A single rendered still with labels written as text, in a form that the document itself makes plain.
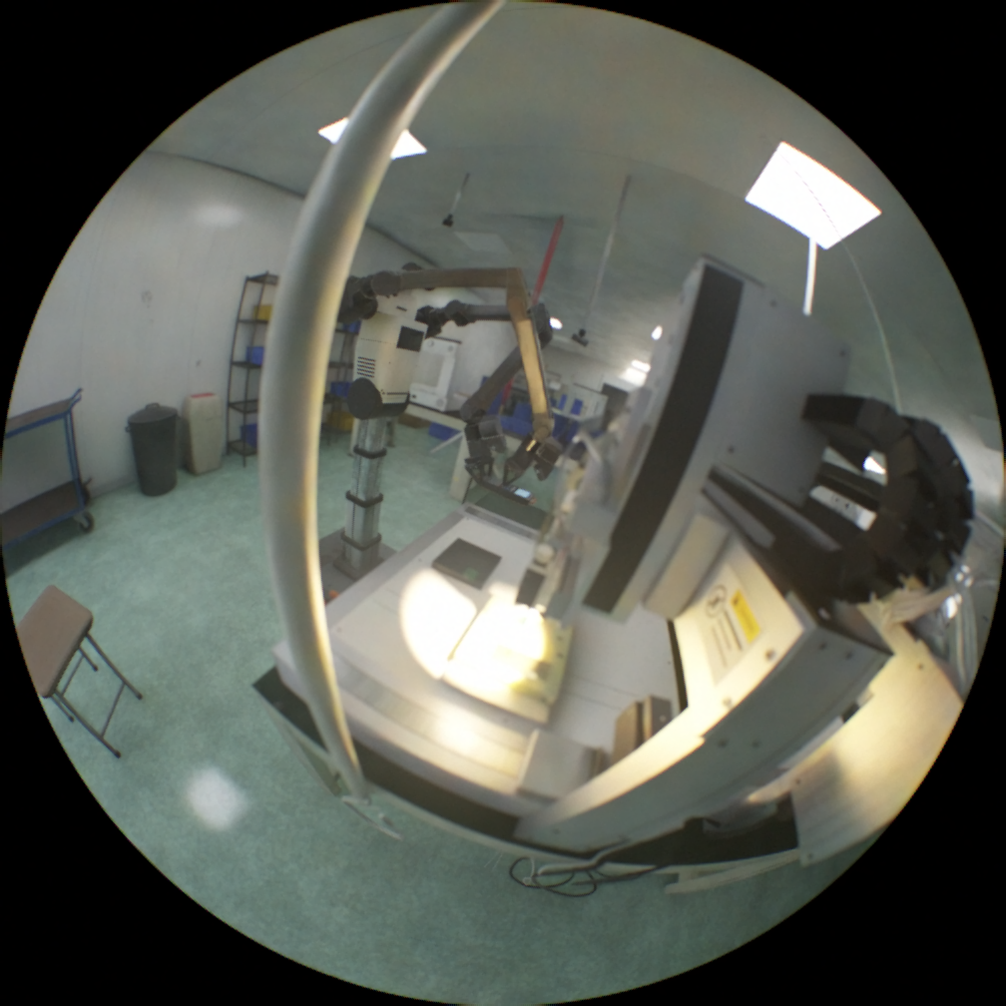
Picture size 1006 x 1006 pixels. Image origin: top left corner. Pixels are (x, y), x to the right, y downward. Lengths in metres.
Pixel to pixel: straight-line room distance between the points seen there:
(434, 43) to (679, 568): 0.36
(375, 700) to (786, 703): 0.43
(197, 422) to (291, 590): 3.00
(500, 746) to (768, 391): 0.48
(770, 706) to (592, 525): 0.16
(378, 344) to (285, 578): 1.02
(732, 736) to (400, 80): 0.35
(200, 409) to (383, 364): 2.26
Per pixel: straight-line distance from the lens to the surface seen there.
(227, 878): 1.39
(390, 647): 0.51
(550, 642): 0.54
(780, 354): 0.29
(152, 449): 2.91
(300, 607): 0.16
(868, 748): 0.48
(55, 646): 1.40
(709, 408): 0.25
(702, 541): 0.26
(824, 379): 0.31
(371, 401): 1.15
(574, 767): 0.45
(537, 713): 0.48
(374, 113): 0.15
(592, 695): 0.56
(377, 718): 0.45
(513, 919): 1.34
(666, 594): 0.28
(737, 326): 0.27
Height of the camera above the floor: 1.26
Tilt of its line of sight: 23 degrees down
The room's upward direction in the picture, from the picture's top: 17 degrees clockwise
